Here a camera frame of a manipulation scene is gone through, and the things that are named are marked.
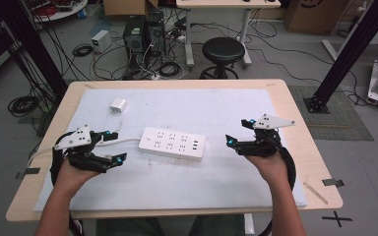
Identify black round stool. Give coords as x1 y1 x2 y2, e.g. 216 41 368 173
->
199 36 246 81

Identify white foam mat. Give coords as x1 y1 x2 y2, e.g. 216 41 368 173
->
33 88 309 212

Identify black aluminium post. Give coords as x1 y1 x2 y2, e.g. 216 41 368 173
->
0 0 69 99
303 0 378 114

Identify thin wooden stick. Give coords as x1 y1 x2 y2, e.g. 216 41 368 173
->
302 181 330 206

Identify white charger plug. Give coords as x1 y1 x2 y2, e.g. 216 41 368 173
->
109 97 129 115

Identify white power supply box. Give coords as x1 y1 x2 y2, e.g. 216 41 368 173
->
91 29 113 54

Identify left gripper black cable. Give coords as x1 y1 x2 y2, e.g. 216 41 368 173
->
49 131 82 236

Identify light wooden table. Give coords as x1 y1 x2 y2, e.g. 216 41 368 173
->
5 78 345 222

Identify white desk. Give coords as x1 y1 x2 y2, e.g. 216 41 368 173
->
175 0 282 69

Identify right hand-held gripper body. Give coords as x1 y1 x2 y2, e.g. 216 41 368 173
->
235 113 296 158

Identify grey floor mat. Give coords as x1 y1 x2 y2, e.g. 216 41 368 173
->
288 85 375 143

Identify small cardboard box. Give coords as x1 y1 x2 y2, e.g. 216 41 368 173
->
102 0 159 18

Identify white power strip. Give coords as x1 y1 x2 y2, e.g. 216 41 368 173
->
138 127 207 162

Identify person's left hand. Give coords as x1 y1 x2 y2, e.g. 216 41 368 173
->
54 158 101 192

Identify black computer tower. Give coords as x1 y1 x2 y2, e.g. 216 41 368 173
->
145 11 167 59
122 15 148 71

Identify coiled black cable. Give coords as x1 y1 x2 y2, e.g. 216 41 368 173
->
72 43 95 58
158 61 182 79
7 95 40 118

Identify grey tape strip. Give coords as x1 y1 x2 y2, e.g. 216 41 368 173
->
15 167 41 180
321 178 346 189

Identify large cardboard box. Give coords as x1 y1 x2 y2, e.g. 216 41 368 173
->
283 0 350 35

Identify round white table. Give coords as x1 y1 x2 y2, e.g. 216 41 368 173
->
31 0 89 24

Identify person's dark pants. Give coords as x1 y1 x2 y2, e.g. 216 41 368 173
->
94 213 246 236

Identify person's right hand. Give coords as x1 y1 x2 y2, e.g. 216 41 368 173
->
244 149 291 192

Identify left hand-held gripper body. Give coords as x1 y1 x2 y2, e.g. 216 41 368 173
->
53 124 112 174

